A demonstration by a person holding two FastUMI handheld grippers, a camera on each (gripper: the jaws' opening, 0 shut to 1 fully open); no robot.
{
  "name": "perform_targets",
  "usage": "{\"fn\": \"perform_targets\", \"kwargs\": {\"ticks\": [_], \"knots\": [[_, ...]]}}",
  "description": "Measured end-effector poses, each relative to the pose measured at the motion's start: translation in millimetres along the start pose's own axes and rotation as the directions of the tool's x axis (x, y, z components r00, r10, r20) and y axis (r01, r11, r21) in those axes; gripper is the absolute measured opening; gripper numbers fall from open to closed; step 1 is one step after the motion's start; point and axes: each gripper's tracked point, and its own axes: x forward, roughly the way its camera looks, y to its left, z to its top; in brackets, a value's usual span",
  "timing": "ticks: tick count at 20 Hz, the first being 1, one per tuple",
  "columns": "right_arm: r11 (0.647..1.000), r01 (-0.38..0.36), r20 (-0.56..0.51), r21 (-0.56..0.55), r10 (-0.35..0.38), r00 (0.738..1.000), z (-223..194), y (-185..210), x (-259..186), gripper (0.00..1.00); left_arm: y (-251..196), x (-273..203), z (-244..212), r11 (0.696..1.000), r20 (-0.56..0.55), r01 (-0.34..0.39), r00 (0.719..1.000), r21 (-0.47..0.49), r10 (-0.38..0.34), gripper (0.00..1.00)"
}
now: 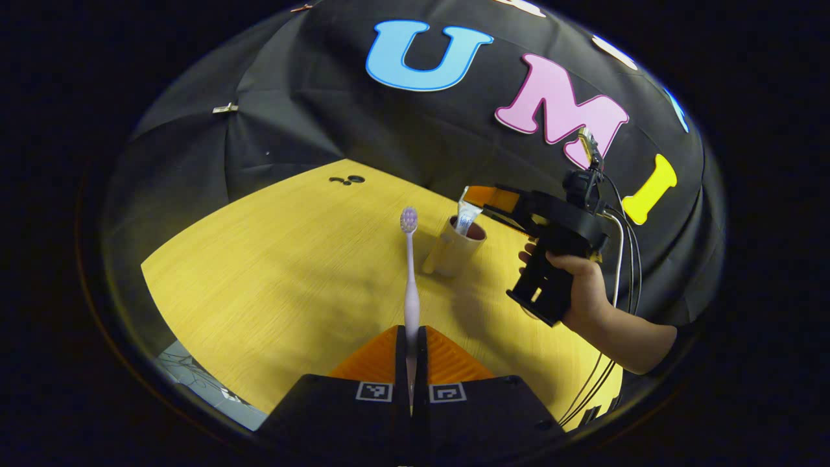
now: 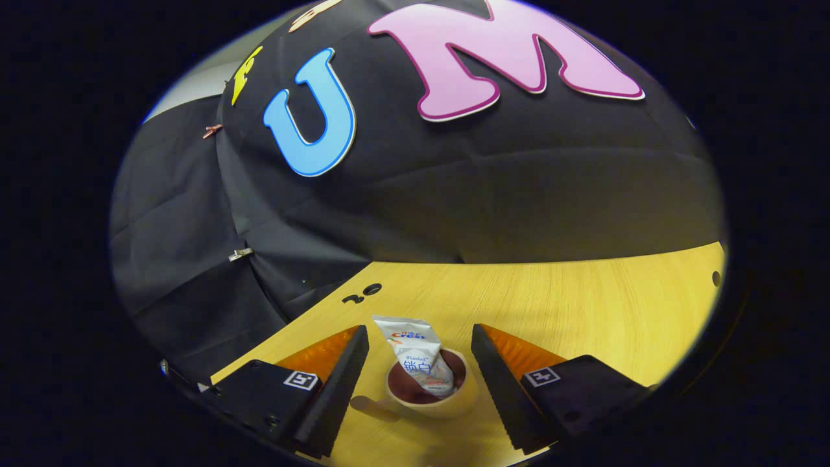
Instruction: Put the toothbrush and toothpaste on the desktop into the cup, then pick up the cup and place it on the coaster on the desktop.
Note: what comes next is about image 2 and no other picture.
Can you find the silver cloth clip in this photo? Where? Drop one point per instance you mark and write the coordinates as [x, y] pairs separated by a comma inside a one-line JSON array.
[[240, 254]]

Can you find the wooden desktop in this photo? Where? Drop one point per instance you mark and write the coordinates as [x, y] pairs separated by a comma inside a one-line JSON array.
[[583, 311]]

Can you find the beige cup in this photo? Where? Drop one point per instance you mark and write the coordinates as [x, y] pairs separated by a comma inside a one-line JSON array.
[[447, 405]]

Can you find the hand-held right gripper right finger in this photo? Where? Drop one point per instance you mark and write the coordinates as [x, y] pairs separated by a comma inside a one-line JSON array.
[[499, 389]]

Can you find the white toothpaste tube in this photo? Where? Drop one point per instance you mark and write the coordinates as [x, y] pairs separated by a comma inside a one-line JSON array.
[[415, 350]]

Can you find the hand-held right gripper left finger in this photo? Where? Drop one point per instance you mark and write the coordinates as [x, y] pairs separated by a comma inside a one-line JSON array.
[[337, 389]]

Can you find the copper cloth clip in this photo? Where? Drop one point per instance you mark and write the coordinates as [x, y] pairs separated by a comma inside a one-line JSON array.
[[211, 131]]

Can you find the black backdrop cloth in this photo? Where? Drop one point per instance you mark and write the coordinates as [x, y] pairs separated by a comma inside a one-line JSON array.
[[486, 188]]

